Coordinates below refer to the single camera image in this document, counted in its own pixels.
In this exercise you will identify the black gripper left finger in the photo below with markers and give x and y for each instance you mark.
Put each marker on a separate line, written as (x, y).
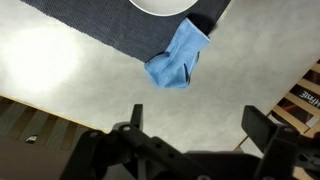
(134, 124)

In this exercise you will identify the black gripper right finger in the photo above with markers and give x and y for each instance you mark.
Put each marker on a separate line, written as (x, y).
(268, 137)

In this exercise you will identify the blue cloth towel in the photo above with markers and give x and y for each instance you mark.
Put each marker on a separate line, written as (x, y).
(173, 68)

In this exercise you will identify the white round plate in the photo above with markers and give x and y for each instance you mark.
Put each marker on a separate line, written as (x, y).
(163, 7)

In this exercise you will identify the light wooden chair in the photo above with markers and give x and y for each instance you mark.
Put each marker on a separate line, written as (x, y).
(299, 112)

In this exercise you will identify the dark blue placemat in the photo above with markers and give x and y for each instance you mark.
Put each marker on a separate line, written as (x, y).
(121, 25)

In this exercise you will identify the dark wooden chair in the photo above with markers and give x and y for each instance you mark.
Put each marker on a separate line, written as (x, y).
(34, 144)

